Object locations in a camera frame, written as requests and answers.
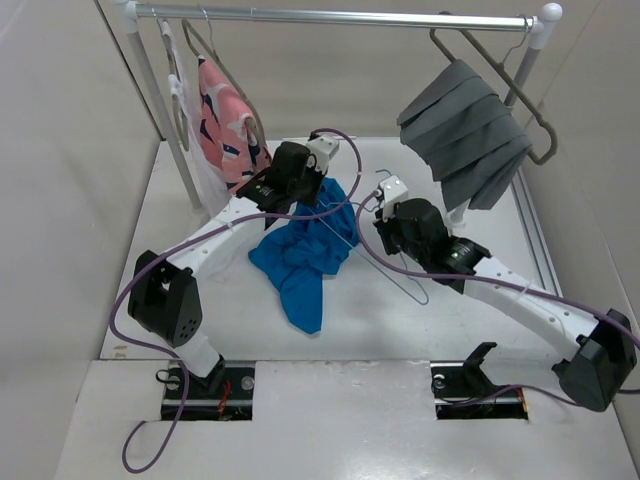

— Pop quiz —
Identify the light blue wire hanger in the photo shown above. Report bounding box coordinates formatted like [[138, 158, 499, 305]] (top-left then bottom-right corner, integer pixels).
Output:
[[291, 177, 429, 306]]

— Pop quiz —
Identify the blue t shirt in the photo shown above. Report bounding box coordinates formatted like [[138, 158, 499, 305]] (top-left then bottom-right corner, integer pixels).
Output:
[[248, 178, 359, 335]]

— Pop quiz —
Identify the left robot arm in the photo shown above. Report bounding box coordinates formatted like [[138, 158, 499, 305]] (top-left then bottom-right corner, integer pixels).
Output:
[[127, 135, 339, 397]]

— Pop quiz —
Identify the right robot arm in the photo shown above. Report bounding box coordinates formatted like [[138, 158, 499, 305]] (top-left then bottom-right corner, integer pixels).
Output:
[[374, 195, 639, 412]]

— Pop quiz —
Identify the pink patterned shirt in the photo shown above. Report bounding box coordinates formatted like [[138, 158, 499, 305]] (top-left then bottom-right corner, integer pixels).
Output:
[[198, 56, 271, 192]]

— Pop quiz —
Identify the taupe hanger with white garment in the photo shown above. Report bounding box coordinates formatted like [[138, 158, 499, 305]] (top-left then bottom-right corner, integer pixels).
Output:
[[160, 20, 192, 151]]

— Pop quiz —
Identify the taupe hanger with skirt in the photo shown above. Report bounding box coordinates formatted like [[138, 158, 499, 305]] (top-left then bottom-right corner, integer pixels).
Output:
[[428, 19, 559, 167]]

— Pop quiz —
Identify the taupe hanger with pink shirt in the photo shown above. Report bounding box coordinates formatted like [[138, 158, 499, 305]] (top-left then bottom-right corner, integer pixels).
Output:
[[181, 7, 266, 144]]

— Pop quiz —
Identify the grey pleated skirt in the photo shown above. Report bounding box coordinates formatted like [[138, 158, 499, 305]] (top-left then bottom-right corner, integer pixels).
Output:
[[396, 60, 532, 211]]

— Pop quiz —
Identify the white garment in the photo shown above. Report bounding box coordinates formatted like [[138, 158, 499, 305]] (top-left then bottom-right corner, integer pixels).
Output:
[[159, 19, 232, 212]]

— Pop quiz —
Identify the white metal clothes rack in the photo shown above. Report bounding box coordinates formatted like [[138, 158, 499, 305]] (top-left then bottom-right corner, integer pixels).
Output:
[[110, 0, 564, 236]]

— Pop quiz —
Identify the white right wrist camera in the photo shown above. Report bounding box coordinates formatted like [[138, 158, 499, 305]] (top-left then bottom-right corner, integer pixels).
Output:
[[378, 175, 409, 207]]

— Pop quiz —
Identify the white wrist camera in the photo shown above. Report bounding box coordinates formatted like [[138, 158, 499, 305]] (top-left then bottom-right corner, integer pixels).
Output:
[[305, 135, 340, 175], [378, 175, 409, 207]]

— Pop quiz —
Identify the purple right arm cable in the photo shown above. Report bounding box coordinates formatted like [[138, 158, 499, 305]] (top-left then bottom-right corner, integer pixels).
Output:
[[355, 189, 640, 401]]

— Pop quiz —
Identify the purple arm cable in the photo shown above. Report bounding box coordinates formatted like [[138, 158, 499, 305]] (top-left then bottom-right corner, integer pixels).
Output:
[[110, 128, 363, 474], [355, 189, 640, 401]]

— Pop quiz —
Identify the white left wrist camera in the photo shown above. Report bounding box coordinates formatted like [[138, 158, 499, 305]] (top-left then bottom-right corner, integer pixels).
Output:
[[305, 135, 340, 175]]

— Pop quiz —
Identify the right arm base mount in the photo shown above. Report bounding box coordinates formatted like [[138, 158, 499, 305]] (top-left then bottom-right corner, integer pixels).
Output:
[[430, 342, 528, 420]]

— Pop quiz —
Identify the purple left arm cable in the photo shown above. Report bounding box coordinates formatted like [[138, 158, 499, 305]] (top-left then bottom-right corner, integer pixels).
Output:
[[110, 128, 363, 474]]

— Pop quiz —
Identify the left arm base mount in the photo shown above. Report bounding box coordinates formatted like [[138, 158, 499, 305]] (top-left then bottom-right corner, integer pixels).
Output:
[[155, 362, 256, 422]]

